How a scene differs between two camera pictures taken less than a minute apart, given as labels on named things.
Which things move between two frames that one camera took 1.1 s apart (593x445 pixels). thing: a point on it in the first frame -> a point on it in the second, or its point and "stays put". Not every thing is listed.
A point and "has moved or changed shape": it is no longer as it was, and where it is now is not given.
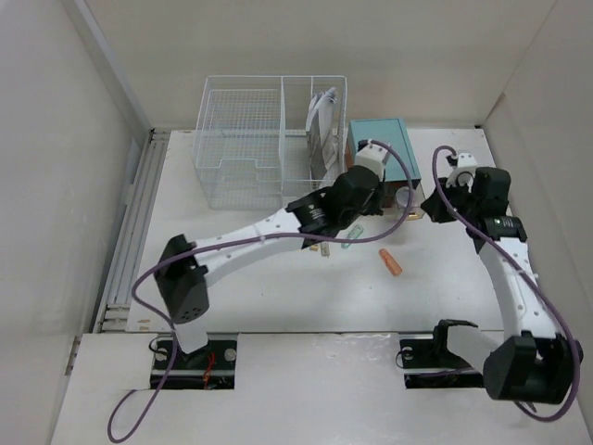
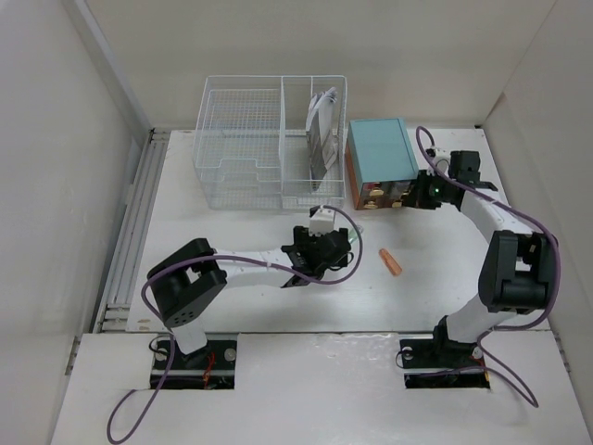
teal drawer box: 386,131 stays put
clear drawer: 395,197 has moved or changed shape
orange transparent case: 390,263 stays put
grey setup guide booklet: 315,139 stays put
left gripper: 375,208 -> 303,238
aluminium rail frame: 128,265 stays put
